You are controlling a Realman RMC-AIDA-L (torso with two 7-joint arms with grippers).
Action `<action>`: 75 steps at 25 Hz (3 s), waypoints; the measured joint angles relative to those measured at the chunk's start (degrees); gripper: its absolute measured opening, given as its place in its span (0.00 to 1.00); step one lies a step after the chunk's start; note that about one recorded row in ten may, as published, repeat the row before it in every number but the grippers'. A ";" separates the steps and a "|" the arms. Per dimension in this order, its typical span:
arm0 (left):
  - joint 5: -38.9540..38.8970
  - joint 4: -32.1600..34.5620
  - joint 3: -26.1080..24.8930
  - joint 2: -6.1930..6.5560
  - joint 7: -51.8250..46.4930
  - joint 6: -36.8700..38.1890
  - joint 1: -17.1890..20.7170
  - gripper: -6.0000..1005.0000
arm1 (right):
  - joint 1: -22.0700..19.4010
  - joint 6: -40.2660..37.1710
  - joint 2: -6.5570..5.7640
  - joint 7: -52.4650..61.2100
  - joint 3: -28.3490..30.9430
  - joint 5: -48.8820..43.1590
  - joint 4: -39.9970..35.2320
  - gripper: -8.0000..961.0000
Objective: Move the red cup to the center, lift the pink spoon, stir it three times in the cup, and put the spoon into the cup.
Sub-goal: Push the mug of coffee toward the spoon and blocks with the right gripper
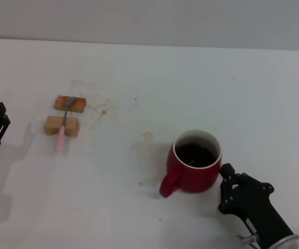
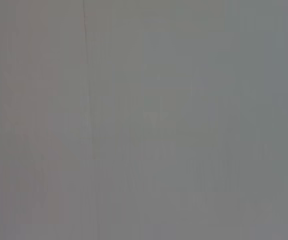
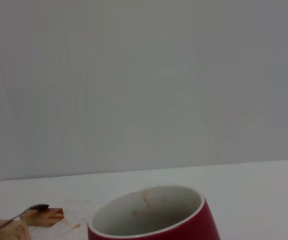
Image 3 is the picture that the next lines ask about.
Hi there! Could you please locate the red ceramic cup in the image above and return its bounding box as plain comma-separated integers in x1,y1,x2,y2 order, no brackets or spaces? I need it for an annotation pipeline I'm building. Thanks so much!
87,185,221,240

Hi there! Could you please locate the pink handled metal spoon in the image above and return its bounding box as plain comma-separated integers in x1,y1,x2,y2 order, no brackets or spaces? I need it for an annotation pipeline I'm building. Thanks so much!
0,204,50,235

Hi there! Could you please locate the stained wooden block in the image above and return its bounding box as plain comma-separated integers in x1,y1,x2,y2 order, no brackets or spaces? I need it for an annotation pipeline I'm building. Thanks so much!
19,207,65,229

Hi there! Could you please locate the pale wooden block with feet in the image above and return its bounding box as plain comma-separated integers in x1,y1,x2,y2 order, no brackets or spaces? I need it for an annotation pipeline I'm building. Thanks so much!
0,219,32,240

